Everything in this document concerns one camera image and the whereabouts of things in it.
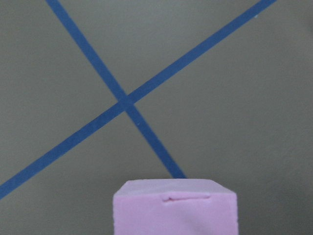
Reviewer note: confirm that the light pink foam block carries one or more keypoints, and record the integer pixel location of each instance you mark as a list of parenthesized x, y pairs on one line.
[(175, 207)]

